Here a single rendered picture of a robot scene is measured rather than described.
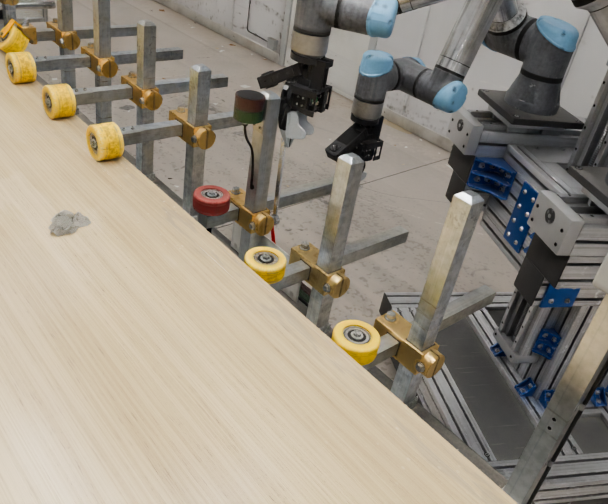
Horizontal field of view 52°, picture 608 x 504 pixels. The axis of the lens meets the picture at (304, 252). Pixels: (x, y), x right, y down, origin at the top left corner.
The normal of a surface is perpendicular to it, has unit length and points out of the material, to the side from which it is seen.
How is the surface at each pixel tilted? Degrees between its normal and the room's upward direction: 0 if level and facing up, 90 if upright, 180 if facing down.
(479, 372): 0
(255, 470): 0
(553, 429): 90
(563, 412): 90
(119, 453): 0
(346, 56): 90
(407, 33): 90
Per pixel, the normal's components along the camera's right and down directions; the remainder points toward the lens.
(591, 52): -0.74, 0.27
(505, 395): 0.15, -0.83
